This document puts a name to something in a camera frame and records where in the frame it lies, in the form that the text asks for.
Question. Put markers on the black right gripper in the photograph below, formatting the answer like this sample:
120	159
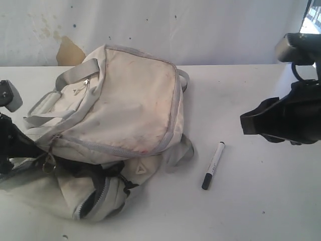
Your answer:
294	118

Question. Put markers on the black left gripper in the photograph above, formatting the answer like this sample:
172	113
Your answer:
14	144

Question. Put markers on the white marker with black cap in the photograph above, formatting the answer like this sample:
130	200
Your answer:
212	166

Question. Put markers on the white fabric backpack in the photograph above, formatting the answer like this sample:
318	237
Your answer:
103	131

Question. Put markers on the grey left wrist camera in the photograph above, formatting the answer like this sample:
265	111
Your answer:
10	97

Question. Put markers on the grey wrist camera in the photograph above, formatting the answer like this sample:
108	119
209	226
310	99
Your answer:
302	49
10	97

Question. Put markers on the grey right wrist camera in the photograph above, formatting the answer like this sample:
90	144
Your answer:
302	49

